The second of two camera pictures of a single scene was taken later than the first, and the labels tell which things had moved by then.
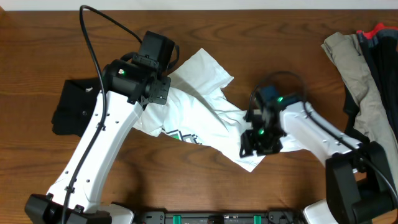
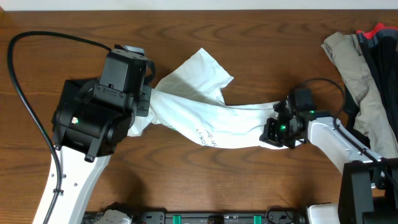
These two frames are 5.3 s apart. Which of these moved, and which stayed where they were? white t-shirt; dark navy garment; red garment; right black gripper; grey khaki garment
Moved: white t-shirt; right black gripper
Stayed: grey khaki garment; red garment; dark navy garment
